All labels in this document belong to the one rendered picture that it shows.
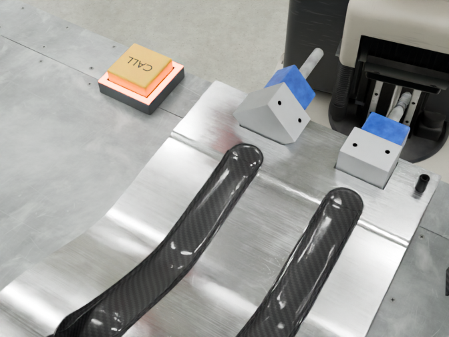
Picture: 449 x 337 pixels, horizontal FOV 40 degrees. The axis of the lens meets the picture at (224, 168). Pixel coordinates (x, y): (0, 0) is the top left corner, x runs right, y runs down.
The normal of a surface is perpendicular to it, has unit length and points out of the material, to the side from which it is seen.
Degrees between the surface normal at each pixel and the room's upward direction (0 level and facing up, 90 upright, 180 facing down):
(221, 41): 0
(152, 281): 27
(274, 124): 90
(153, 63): 0
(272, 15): 0
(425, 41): 98
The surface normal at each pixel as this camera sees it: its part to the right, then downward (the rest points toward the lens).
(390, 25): -0.33, 0.83
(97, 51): 0.00, -0.60
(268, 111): -0.51, 0.69
